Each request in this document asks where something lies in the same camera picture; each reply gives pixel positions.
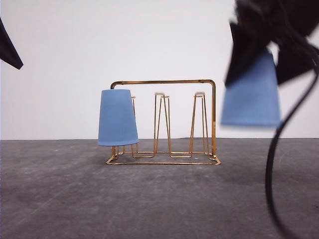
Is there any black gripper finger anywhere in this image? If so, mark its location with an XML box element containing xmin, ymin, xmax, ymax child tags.
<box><xmin>0</xmin><ymin>17</ymin><xmax>24</xmax><ymax>69</ymax></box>
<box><xmin>276</xmin><ymin>43</ymin><xmax>319</xmax><ymax>84</ymax></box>
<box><xmin>225</xmin><ymin>22</ymin><xmax>272</xmax><ymax>86</ymax></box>

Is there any blue plastic cup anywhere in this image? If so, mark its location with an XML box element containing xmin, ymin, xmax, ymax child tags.
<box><xmin>98</xmin><ymin>89</ymin><xmax>140</xmax><ymax>146</ymax></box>
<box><xmin>220</xmin><ymin>51</ymin><xmax>281</xmax><ymax>125</ymax></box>

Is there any black cable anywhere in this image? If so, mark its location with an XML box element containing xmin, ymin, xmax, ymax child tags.
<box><xmin>265</xmin><ymin>47</ymin><xmax>319</xmax><ymax>239</ymax></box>

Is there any gold wire cup rack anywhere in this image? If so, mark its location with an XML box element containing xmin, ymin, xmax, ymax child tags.
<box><xmin>106</xmin><ymin>80</ymin><xmax>221</xmax><ymax>165</ymax></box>

